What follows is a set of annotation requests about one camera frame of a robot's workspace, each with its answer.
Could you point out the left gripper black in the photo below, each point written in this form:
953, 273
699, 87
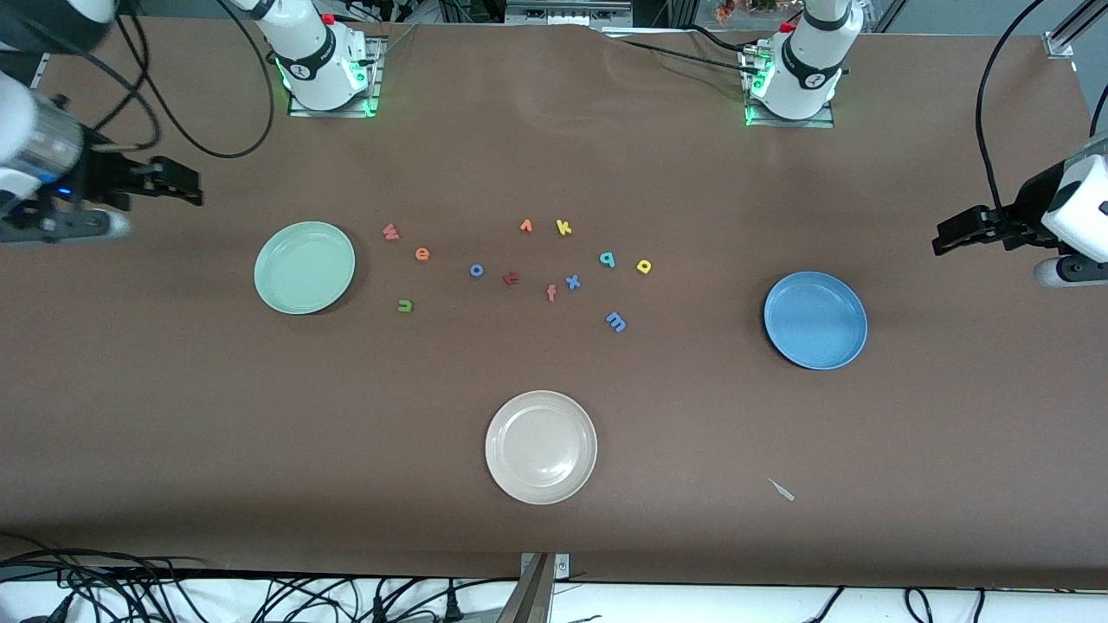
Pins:
1027, 205

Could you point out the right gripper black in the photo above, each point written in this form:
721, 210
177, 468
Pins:
102, 180

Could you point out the pink foam letter w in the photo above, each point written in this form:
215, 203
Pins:
391, 233

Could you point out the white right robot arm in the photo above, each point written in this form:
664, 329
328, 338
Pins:
316, 54

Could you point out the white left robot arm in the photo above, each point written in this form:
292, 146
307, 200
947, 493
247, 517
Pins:
809, 62

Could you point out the light green plate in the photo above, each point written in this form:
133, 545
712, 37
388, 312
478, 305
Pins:
305, 268

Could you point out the blue plate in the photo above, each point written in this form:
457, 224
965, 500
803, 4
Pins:
815, 320

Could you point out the small white paper scrap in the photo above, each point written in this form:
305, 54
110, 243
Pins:
782, 490

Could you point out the blue foam letter m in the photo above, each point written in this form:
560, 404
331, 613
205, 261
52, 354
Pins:
615, 323

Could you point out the beige white plate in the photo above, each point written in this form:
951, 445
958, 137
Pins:
541, 447

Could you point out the aluminium frame profile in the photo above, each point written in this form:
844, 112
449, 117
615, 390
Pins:
1069, 30

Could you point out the aluminium frame crossbar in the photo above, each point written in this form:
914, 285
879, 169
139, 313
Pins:
567, 10

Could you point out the metal table edge bracket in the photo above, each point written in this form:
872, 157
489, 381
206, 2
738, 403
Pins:
563, 567

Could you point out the grey camera pole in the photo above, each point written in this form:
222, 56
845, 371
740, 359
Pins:
528, 597

